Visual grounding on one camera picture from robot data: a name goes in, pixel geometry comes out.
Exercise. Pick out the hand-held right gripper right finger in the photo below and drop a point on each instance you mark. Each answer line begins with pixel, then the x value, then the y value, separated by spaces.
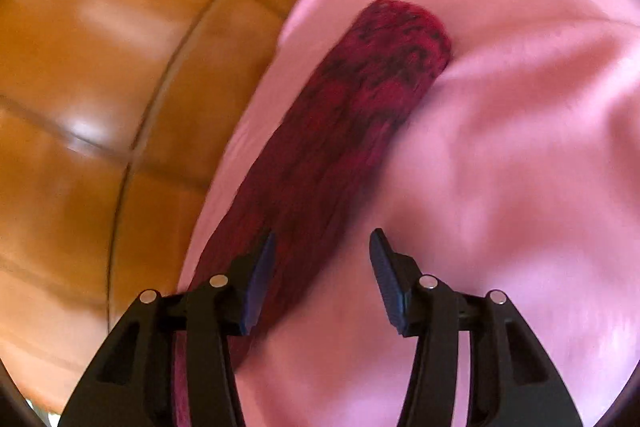
pixel 387 282

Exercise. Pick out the red and black knit garment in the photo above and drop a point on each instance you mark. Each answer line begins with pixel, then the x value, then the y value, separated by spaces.
pixel 345 117

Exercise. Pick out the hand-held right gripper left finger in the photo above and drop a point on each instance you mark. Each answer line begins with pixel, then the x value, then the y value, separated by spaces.
pixel 259 279

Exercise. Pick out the pink blanket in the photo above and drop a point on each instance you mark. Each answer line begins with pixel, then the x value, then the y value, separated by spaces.
pixel 505 167

